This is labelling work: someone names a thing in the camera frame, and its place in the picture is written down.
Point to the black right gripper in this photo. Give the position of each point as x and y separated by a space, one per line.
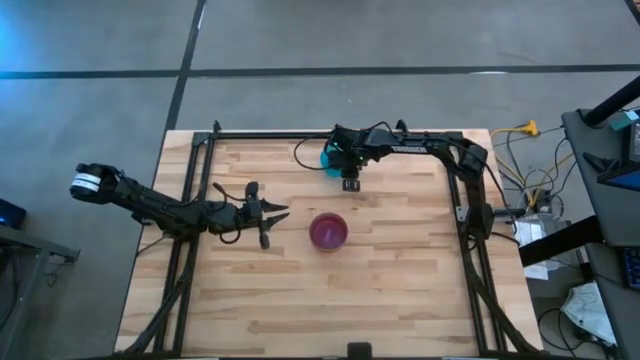
355 147

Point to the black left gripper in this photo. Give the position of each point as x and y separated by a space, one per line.
245 215

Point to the blue plastic bowl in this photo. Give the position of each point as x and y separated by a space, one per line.
327 169

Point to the purple plastic bowl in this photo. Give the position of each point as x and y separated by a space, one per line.
328 230

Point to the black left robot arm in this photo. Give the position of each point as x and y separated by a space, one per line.
150 205

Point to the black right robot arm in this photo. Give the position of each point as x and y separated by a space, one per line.
407 148

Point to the white paper sheets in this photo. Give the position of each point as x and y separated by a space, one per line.
532 235

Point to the power strip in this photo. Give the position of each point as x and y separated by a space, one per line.
542 205

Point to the black desk leg bar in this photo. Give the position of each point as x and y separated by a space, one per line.
560 242

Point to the gray side table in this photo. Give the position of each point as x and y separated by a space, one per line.
30 250

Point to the black device with blue light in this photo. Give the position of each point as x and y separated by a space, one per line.
10 214

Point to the gray desk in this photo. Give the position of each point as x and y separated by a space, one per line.
610 210

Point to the black pole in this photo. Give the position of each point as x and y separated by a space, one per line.
612 102

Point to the tablet with blue screen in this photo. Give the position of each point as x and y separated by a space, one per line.
622 179

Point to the teal sticky note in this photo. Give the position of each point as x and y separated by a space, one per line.
629 120

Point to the white plastic bag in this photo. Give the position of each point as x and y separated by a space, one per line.
590 310

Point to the black keyboard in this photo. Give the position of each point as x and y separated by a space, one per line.
632 267

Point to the black aluminium rig frame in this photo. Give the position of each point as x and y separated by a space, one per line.
260 134

